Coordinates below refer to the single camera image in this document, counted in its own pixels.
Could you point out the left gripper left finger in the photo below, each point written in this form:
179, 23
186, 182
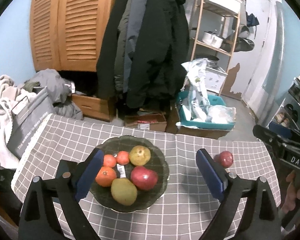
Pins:
38, 218

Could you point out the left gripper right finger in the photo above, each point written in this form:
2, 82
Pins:
260, 219

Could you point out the dark red apple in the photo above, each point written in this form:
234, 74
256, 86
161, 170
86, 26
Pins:
225, 159

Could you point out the medium orange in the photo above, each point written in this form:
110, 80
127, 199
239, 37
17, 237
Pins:
105, 176

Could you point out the large green mango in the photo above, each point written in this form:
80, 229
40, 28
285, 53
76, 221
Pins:
124, 191

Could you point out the small tangerine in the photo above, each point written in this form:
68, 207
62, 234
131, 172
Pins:
122, 158
109, 161

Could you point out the large red apple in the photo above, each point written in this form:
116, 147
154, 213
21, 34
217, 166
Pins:
143, 178

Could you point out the person's right hand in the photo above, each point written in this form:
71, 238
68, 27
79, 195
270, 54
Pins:
292, 194

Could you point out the shoe rack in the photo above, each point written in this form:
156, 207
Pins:
287, 118

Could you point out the dark green glass plate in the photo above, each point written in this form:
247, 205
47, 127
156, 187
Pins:
156, 163

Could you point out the grey checked tablecloth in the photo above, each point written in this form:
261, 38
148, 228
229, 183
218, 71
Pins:
182, 212

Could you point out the clear plastic bag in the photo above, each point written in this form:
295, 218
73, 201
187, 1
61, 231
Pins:
220, 114

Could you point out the grey fabric storage bin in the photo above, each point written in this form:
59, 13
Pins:
28, 120

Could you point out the white printed plastic bag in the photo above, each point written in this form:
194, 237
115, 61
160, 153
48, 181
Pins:
197, 99

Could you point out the teal cardboard box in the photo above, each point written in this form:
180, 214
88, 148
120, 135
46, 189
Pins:
184, 112

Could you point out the grey clothes pile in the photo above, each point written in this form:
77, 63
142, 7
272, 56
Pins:
59, 91

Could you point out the white blanket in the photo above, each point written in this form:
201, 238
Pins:
12, 101

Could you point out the white pot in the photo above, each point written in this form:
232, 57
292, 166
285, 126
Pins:
212, 39

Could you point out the wooden shelf rack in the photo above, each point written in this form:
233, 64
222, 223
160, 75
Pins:
221, 17

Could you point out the black hanging coat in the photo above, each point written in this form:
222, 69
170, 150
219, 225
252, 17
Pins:
143, 50

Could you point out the wooden louvered cabinet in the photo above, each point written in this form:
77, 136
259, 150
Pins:
67, 34

